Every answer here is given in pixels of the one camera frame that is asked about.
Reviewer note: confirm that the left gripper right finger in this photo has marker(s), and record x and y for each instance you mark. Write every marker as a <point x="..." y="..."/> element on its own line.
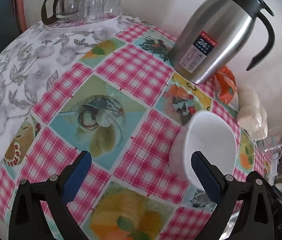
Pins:
<point x="255" y="219"/>

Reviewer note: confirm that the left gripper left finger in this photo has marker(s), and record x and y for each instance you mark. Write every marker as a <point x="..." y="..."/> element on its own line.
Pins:
<point x="27" y="220"/>

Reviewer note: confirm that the white square bowl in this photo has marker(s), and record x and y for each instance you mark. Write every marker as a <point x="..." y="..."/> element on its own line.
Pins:
<point x="212" y="136"/>

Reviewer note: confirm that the large stainless steel basin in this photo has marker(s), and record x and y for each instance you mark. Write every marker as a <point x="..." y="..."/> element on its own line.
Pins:
<point x="229" y="227"/>

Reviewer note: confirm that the clear glass mug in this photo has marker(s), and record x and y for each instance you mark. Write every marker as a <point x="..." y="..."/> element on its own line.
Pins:
<point x="272" y="144"/>

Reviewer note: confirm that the bag of steamed buns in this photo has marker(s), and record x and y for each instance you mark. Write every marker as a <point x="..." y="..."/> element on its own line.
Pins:
<point x="251" y="117"/>

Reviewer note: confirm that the orange snack packet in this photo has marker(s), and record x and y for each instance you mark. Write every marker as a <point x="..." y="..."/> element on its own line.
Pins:
<point x="226" y="89"/>

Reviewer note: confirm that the grey floral white cloth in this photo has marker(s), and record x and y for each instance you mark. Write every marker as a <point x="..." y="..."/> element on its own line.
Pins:
<point x="35" y="60"/>

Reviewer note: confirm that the checkered picture tablecloth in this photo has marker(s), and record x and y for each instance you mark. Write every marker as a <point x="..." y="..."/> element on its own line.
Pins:
<point x="123" y="103"/>

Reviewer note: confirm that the stainless steel thermos jug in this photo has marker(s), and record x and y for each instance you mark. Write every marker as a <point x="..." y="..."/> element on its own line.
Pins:
<point x="214" y="35"/>

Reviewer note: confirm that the upturned drinking glass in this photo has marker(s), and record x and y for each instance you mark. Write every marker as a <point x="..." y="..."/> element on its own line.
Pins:
<point x="91" y="11"/>
<point x="112" y="8"/>

